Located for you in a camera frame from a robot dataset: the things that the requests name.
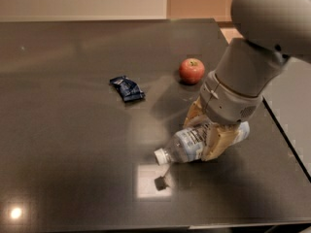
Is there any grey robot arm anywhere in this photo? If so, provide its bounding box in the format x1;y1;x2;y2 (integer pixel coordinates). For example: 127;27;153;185
185;0;311;161

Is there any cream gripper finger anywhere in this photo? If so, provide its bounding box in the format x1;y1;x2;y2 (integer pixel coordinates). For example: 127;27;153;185
183;98;210;128
201;123;238;161

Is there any red apple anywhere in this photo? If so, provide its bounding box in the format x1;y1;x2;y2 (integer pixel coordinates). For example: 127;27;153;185
179;58;205;84

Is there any blue label plastic bottle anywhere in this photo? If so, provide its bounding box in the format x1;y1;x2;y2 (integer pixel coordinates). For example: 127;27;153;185
155;121;250;165

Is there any grey side table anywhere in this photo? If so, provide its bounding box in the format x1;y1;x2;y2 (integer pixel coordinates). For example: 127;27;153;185
264;58;311;177

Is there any dark blue snack packet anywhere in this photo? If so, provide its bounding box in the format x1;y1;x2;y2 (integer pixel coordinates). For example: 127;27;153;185
110;76;145;102

